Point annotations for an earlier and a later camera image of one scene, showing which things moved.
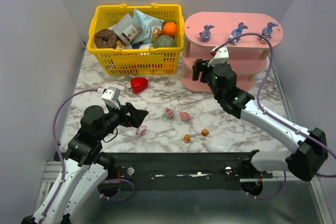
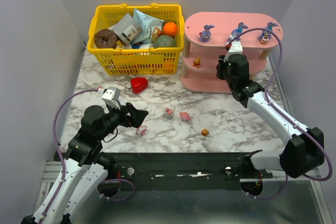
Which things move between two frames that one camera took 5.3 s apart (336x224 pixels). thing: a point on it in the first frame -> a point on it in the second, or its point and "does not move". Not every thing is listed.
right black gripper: x=202 y=71 -> x=221 y=67
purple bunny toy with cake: x=267 y=31 does not move
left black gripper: x=127 y=115 does not move
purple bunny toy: x=206 y=34 does not move
